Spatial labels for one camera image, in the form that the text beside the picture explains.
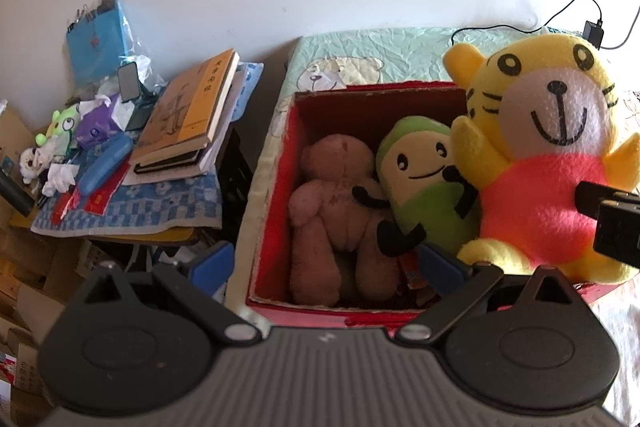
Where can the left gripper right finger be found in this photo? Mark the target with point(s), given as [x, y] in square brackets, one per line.
[462, 288]

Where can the small white plush toy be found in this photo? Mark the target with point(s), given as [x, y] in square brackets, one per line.
[33, 161]

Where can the small black mirror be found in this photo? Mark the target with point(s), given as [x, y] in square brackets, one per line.
[128, 82]

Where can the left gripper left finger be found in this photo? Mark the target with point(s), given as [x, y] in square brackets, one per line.
[194, 285]

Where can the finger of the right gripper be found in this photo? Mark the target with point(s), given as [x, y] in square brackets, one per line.
[588, 197]

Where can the blue plastic bag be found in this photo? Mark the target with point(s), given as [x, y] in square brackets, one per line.
[99, 41]

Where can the blue glasses case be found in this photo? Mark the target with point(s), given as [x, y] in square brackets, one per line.
[114, 152]

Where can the black charger adapter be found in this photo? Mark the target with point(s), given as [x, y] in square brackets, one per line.
[593, 33]

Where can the green frog figurine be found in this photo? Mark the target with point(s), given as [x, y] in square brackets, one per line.
[60, 133]

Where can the yellow cover book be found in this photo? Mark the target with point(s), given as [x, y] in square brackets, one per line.
[185, 117]

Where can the black notebook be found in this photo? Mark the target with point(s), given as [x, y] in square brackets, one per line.
[170, 161]

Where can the green bean plush toy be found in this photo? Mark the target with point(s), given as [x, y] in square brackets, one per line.
[431, 202]

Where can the blue checkered cloth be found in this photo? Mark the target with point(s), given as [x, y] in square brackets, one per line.
[150, 208]

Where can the green cartoon bed sheet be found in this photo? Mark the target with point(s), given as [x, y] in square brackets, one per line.
[339, 62]

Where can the pink teddy bear plush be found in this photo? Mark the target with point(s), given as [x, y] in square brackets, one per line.
[335, 259]

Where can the yellow tiger plush toy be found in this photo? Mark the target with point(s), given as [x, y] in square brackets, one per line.
[540, 118]

